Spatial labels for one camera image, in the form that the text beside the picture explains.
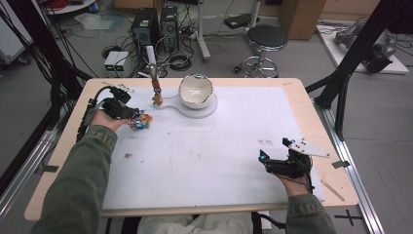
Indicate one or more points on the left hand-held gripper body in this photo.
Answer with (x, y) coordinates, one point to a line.
(118, 109)

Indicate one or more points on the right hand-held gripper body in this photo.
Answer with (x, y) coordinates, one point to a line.
(287, 167)

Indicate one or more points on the colourful small toy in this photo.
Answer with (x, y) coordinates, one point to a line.
(144, 122)

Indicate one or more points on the white stand with pole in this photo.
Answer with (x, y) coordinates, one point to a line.
(198, 112)

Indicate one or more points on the person's left hand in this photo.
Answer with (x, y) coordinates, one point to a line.
(105, 120)

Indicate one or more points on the person's right hand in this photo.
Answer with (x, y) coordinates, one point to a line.
(297, 187)

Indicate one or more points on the white power supply box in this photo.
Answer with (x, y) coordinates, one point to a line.
(110, 63)
(122, 64)

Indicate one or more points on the thin wooden stick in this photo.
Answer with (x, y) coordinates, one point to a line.
(332, 191)

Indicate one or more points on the white ceramic bowl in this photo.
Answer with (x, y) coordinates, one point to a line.
(195, 92)

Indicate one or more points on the white foam mat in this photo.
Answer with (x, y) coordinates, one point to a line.
(201, 162)

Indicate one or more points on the large black computer tower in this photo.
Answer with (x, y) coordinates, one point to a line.
(145, 27)

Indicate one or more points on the clear plastic sheet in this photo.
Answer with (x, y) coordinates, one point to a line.
(97, 22)

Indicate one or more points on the small black computer tower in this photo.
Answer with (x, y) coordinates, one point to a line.
(169, 27)

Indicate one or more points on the person's grey lap clothing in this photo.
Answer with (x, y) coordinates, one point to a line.
(195, 226)

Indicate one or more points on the white platform board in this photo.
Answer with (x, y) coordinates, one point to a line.
(337, 53)

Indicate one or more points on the white desk leg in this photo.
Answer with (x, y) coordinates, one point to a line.
(202, 35)

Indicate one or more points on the black round stool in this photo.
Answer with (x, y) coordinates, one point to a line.
(267, 36)

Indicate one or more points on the round white table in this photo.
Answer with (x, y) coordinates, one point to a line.
(69, 7)

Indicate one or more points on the wooden cabinet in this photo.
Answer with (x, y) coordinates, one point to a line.
(300, 18)

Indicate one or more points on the flat black case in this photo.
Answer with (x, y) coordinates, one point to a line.
(238, 21)

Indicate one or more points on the grey machine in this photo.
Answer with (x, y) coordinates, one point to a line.
(383, 45)

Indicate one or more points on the aluminium rail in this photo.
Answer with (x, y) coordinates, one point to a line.
(19, 191)
(357, 182)

